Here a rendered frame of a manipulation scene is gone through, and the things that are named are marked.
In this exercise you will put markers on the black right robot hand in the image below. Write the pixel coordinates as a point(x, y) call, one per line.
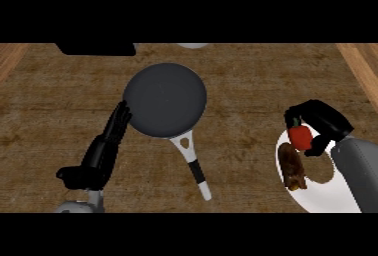
point(325, 121)

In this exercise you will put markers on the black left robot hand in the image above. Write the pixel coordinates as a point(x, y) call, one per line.
point(101, 150)

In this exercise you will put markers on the red bell pepper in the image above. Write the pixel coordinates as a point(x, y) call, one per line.
point(300, 136)

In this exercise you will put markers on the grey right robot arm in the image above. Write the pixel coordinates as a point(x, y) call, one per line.
point(356, 173)

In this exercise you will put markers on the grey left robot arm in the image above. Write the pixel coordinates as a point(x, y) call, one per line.
point(83, 203)

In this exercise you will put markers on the dark grey frying pan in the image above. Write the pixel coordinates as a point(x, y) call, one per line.
point(166, 103)

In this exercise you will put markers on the white plate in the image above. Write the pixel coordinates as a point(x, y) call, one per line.
point(320, 186)

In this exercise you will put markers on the brown cooked meat piece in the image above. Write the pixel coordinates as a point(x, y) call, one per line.
point(291, 166)

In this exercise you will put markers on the black appliance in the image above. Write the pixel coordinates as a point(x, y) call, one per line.
point(97, 48)

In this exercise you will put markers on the white round dish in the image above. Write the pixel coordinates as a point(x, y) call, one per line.
point(193, 45)

